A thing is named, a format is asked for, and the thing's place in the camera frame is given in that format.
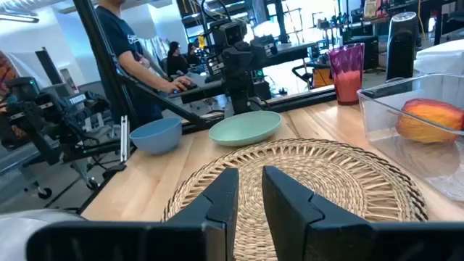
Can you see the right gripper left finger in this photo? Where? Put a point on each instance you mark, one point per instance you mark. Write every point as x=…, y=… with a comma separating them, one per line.
x=214, y=217

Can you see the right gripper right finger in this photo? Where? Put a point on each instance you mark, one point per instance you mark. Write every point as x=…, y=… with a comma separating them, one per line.
x=290, y=217

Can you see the pale green plate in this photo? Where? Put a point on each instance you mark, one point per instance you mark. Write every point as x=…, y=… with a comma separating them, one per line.
x=246, y=128

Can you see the blue bowl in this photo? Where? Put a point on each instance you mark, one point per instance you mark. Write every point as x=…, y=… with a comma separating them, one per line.
x=156, y=137

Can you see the pink plastic cup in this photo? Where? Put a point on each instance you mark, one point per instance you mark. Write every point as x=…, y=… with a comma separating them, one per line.
x=347, y=76

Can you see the red yellow apple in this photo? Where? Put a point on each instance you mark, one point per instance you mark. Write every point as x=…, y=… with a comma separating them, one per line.
x=427, y=121

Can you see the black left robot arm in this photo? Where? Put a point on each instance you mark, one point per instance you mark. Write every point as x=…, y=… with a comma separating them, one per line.
x=241, y=90

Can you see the person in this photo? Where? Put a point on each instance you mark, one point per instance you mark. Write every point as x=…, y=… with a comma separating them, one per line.
x=176, y=61
x=119, y=40
x=192, y=54

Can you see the black desk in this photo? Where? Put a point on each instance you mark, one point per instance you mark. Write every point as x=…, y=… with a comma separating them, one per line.
x=290, y=50

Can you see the round woven straw placemat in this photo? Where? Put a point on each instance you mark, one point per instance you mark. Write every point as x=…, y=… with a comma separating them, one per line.
x=326, y=174

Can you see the orange shop vacuum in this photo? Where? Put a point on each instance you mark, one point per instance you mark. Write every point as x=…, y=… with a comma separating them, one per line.
x=322, y=77

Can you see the short silver aluminium bar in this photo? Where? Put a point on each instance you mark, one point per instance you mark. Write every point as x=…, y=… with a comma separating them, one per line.
x=124, y=137

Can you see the small black cabinet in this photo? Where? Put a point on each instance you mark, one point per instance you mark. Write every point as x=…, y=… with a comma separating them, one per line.
x=368, y=50

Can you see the clear plastic container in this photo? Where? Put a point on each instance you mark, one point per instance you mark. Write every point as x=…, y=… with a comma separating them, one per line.
x=417, y=163

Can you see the ceiling light strip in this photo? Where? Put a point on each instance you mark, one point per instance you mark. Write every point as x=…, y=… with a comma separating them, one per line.
x=18, y=17

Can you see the orange patterned cloth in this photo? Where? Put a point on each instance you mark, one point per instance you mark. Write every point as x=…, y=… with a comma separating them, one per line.
x=6, y=72

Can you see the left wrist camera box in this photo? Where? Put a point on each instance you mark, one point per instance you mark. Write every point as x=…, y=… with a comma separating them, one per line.
x=228, y=33

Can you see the black aluminium frame rail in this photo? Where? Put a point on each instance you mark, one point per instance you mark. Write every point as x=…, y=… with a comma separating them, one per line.
x=308, y=99

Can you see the black diagonal frame brace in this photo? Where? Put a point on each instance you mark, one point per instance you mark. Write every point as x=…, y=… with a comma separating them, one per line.
x=163, y=101

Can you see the black frame post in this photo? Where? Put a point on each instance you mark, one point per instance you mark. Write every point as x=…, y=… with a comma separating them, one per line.
x=98, y=54

